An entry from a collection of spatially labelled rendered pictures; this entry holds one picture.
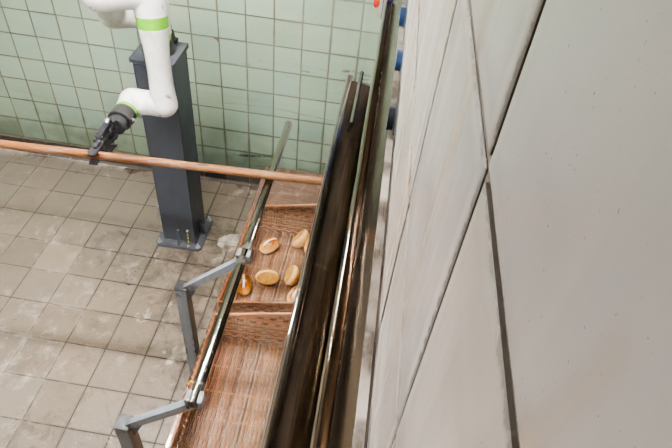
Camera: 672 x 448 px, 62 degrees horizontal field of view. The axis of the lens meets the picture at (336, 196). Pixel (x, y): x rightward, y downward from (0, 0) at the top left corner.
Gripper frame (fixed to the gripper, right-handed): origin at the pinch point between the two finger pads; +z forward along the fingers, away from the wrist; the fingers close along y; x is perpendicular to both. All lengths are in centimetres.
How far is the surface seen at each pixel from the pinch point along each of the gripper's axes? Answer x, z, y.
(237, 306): -56, 24, 45
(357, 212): -95, 68, -56
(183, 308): -41, 37, 32
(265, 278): -62, 2, 54
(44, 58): 97, -127, 45
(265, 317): -68, 29, 42
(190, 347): -41, 37, 57
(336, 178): -88, 22, -24
